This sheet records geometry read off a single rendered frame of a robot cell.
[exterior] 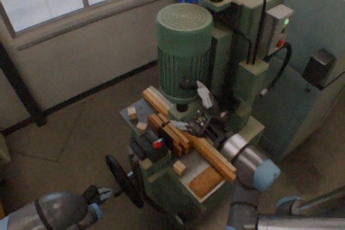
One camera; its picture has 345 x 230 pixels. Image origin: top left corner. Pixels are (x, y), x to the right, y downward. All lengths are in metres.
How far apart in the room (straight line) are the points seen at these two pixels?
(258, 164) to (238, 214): 0.14
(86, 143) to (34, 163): 0.48
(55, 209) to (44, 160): 1.69
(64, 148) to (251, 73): 1.85
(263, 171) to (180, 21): 0.47
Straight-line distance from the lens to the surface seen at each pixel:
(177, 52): 0.77
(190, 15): 0.81
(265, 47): 0.99
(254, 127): 1.42
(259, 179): 0.66
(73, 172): 2.27
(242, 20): 0.89
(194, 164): 1.14
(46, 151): 2.47
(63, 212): 0.76
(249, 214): 0.71
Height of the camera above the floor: 1.91
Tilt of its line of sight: 49 degrees down
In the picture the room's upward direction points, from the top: straight up
